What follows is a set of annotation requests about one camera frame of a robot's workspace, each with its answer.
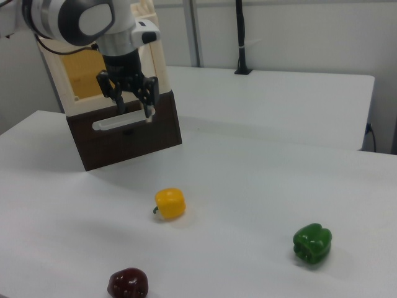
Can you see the dark brown cabinet drawer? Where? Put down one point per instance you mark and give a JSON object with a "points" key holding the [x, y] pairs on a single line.
{"points": [[124, 149]]}

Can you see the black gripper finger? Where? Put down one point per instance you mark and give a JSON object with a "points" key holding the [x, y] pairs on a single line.
{"points": [[108, 87], [150, 91]]}

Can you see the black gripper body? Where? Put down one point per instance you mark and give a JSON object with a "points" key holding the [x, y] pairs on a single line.
{"points": [[124, 66]]}

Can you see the black clamped pole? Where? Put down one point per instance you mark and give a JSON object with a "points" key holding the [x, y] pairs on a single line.
{"points": [[242, 37]]}

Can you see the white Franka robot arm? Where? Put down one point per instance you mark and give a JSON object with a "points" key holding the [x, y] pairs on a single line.
{"points": [[80, 21]]}

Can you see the cream door with yellow window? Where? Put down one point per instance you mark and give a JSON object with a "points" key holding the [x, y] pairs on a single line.
{"points": [[83, 74]]}

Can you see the yellow bell pepper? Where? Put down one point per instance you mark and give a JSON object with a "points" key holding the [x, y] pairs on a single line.
{"points": [[170, 203]]}

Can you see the green bell pepper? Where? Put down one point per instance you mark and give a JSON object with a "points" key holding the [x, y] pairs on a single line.
{"points": [[311, 243]]}

